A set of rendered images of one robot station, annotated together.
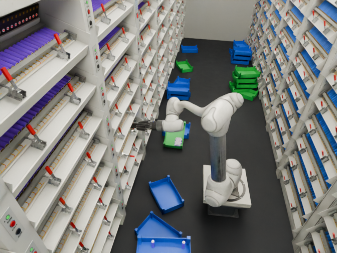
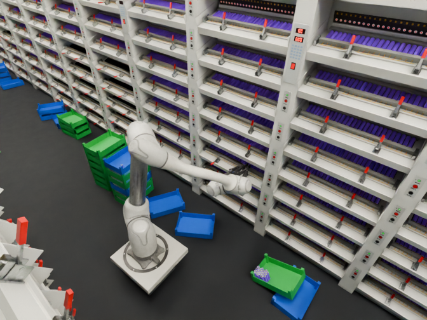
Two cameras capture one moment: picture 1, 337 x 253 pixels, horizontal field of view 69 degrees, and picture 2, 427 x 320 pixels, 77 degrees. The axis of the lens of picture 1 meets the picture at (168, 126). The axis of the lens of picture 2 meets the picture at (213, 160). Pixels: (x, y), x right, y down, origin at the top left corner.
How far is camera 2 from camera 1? 2.37 m
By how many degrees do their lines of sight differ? 85
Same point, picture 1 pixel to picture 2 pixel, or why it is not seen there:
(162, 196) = (197, 224)
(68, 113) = (164, 47)
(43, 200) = (145, 65)
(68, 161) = (160, 70)
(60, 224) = (149, 88)
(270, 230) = (88, 294)
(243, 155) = not seen: outside the picture
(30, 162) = (141, 40)
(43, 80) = (153, 15)
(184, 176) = (207, 256)
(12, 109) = (138, 12)
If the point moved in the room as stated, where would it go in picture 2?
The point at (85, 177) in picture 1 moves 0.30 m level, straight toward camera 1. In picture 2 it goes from (169, 96) to (132, 94)
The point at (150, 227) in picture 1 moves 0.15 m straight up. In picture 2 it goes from (176, 204) to (175, 192)
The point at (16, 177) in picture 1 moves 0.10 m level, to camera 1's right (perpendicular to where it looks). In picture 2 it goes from (136, 38) to (126, 41)
